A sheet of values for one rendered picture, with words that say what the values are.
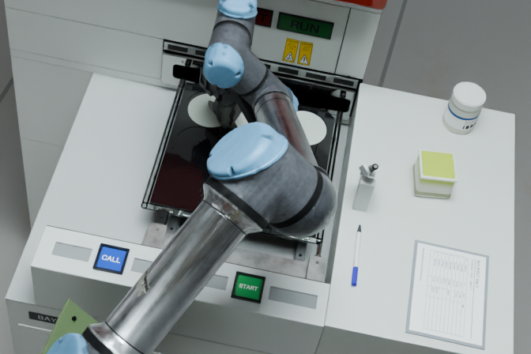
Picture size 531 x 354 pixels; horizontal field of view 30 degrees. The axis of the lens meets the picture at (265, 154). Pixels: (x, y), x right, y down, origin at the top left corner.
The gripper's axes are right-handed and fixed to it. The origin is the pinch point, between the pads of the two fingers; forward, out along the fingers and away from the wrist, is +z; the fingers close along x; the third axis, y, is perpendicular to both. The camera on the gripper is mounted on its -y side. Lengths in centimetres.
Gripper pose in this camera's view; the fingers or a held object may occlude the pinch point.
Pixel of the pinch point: (228, 125)
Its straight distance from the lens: 214.8
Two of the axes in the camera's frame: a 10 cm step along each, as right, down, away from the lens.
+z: -1.2, 6.3, 7.7
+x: -7.7, 4.3, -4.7
